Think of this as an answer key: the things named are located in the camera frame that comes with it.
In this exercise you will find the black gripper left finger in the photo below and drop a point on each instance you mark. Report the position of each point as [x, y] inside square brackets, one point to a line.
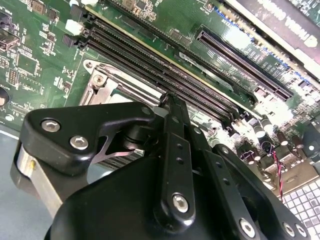
[75, 117]

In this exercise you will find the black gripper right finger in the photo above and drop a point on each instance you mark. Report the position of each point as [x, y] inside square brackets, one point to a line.
[212, 175]

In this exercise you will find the metal socket cover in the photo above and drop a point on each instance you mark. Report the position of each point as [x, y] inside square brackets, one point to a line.
[106, 87]

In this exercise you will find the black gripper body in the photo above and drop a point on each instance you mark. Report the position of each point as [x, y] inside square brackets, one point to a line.
[112, 207]

